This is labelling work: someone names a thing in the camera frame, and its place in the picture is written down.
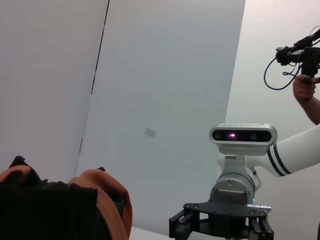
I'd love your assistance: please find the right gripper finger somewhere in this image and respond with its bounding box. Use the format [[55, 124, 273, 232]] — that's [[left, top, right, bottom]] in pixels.
[[248, 217, 275, 240], [168, 209, 210, 240]]

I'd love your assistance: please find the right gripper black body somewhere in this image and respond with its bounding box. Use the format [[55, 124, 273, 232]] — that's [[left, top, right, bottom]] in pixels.
[[183, 199, 269, 240]]

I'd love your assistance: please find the black food bag orange strap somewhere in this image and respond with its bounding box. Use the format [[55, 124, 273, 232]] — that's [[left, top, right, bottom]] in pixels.
[[0, 155, 133, 240]]

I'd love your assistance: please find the black handheld camera rig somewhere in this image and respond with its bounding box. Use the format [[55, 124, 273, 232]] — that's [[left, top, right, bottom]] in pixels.
[[274, 24, 320, 85]]

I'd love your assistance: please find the person's hand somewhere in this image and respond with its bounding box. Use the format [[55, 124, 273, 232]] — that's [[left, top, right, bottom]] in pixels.
[[292, 73, 320, 102]]

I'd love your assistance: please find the small grey board sticker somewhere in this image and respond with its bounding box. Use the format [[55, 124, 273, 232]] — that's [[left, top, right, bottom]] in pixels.
[[144, 127, 158, 138]]

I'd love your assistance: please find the white backdrop board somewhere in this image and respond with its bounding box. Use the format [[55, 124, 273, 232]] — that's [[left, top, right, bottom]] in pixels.
[[0, 0, 111, 176], [74, 0, 247, 236]]

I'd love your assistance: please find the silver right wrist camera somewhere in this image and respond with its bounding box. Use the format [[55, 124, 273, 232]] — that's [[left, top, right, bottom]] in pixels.
[[209, 122, 278, 157]]

